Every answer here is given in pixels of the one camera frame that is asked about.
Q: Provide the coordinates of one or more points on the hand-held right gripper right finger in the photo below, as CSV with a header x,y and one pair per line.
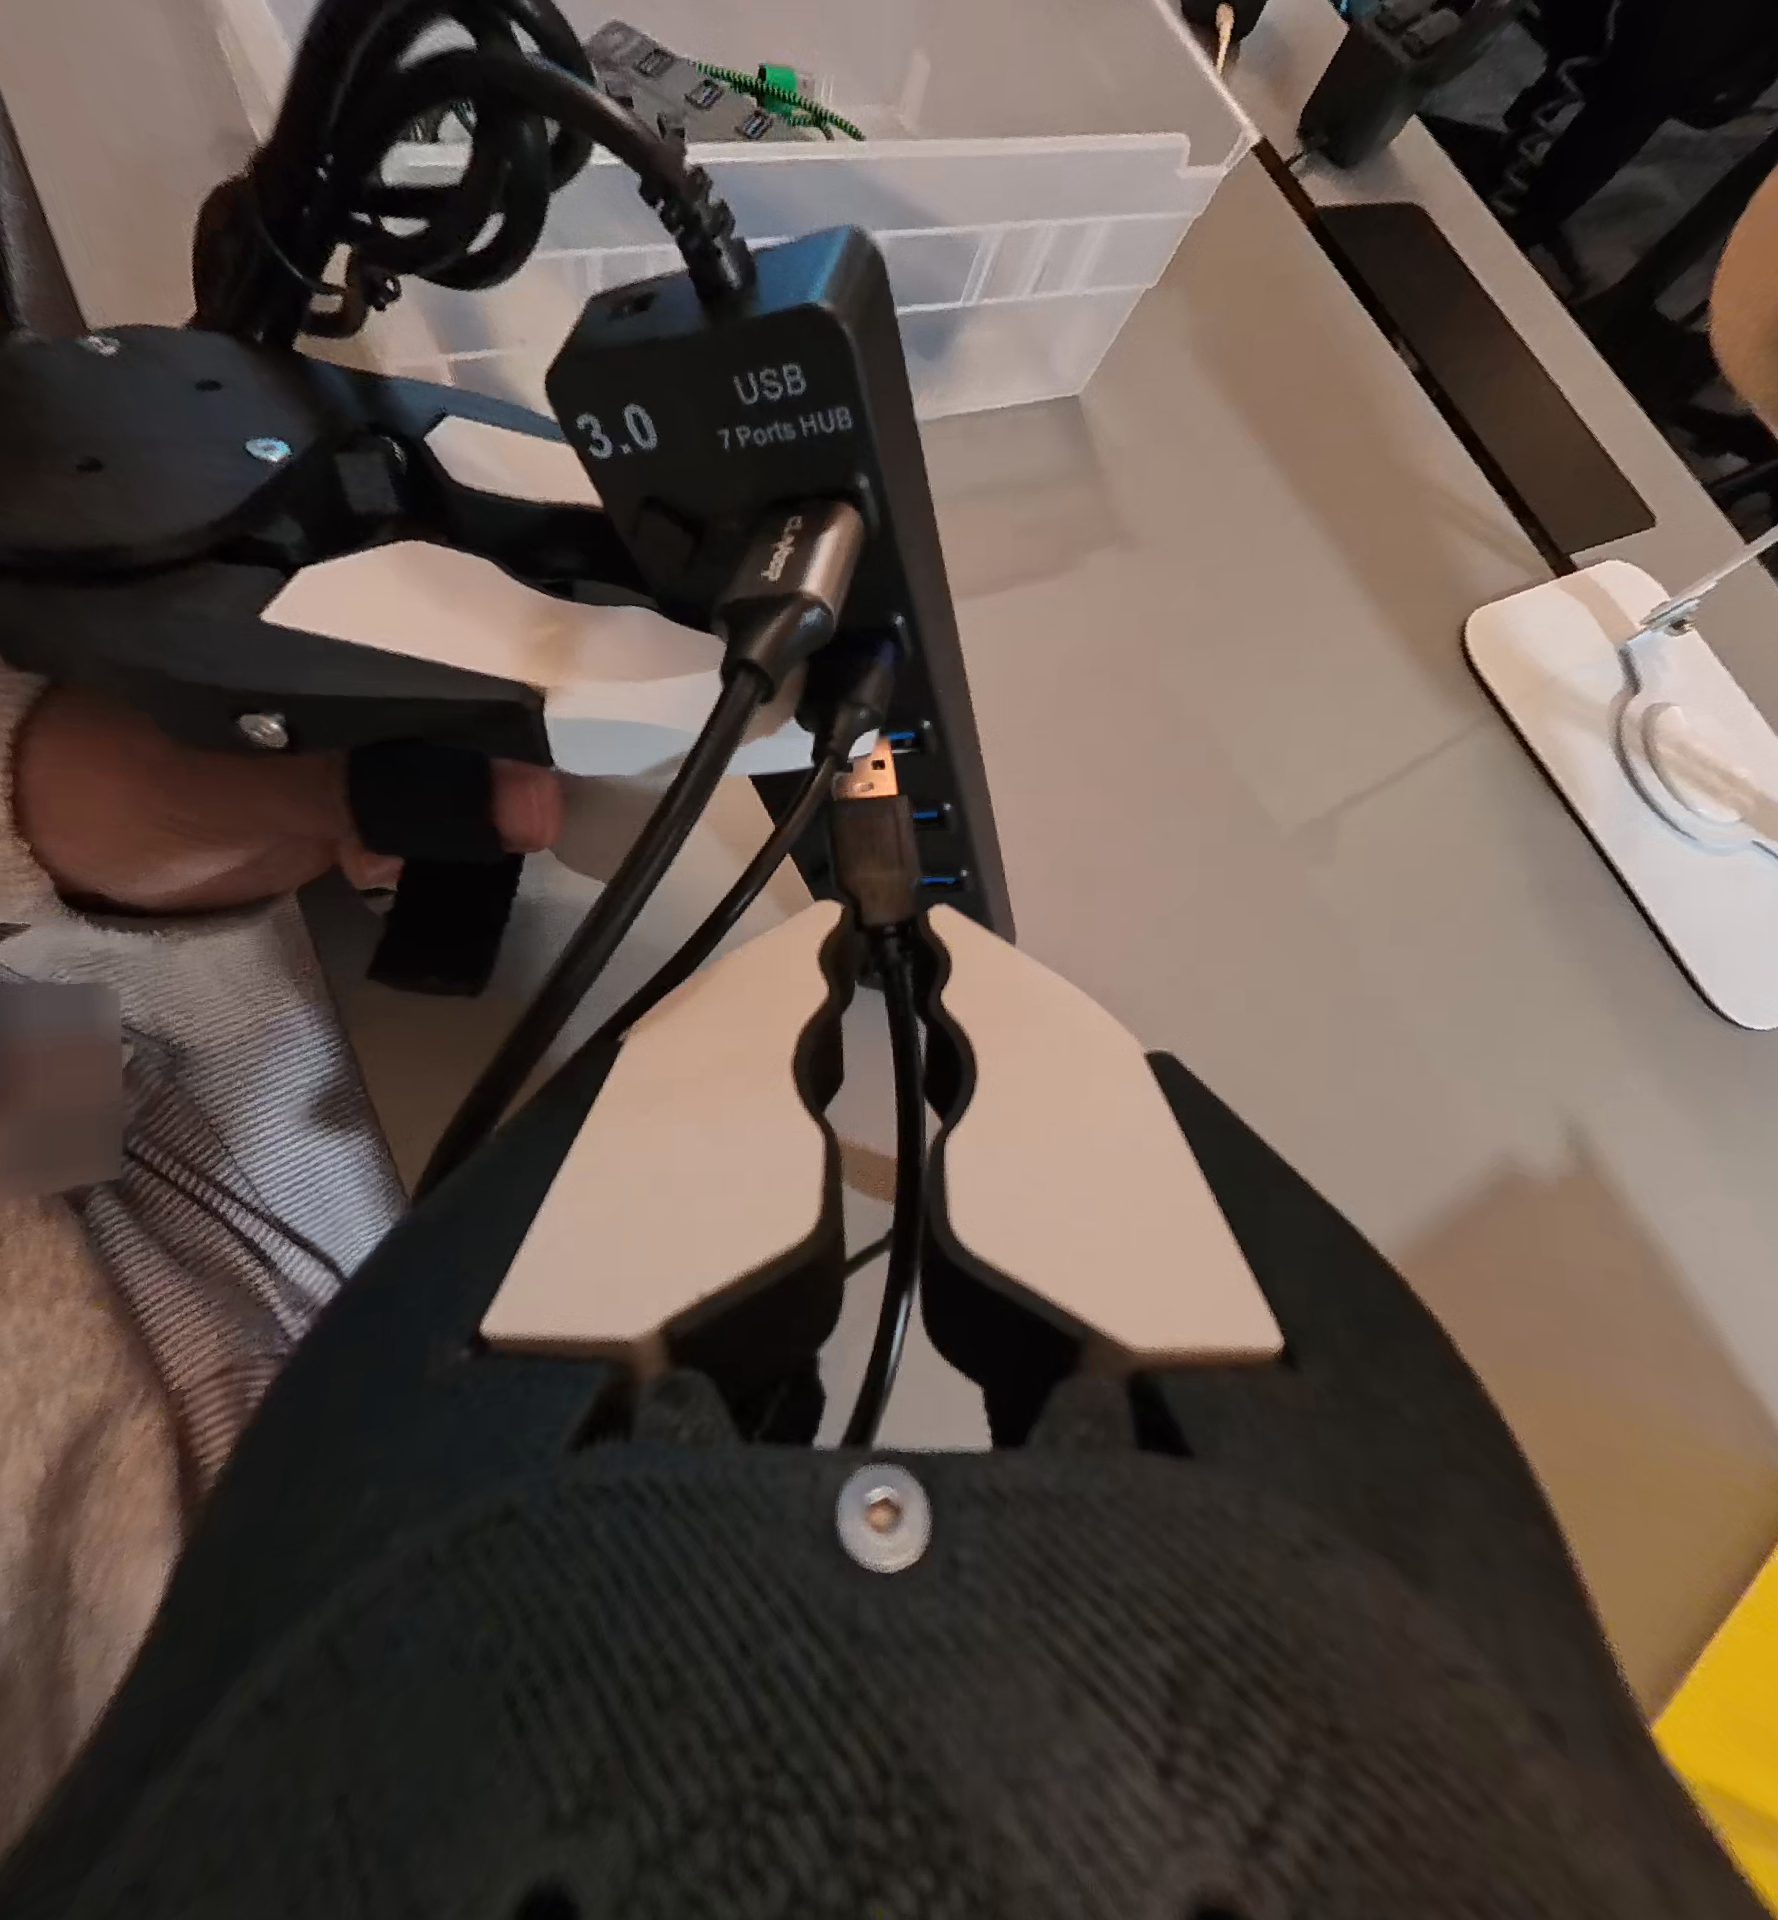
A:
x,y
1098,1184

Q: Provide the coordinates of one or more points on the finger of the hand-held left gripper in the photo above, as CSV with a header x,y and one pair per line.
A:
x,y
424,614
514,459

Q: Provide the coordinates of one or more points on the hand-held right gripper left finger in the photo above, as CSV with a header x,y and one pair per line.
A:
x,y
664,1184

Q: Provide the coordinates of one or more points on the person's left hand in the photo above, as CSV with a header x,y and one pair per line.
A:
x,y
185,824

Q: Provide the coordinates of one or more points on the person's grey striped shirt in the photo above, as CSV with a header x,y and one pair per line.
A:
x,y
258,1124

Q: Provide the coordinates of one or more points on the clear plastic bin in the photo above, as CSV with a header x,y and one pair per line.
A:
x,y
1069,224

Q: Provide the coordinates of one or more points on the yellow plastic bin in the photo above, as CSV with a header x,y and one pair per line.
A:
x,y
1774,1724

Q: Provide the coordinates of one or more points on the black power adapter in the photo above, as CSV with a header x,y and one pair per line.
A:
x,y
1385,82

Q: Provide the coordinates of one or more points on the black switch USB hub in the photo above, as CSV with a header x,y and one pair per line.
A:
x,y
679,82

